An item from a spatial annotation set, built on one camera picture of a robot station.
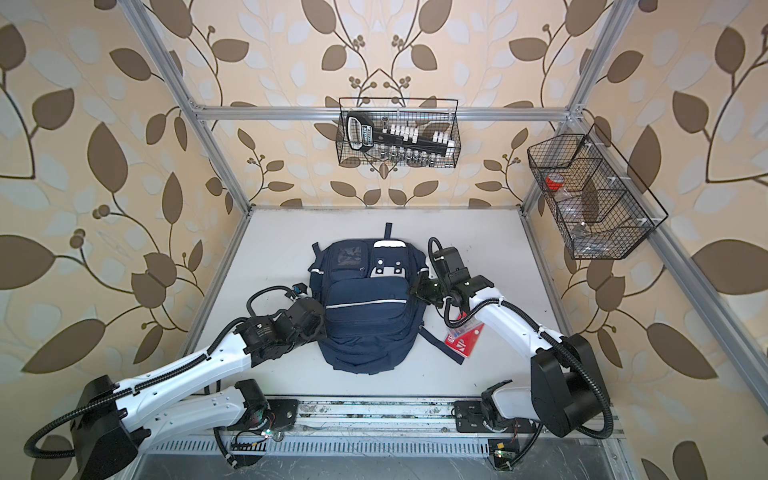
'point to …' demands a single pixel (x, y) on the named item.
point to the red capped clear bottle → (554, 181)
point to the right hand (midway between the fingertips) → (408, 292)
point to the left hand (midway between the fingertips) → (328, 321)
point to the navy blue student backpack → (373, 321)
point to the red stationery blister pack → (464, 338)
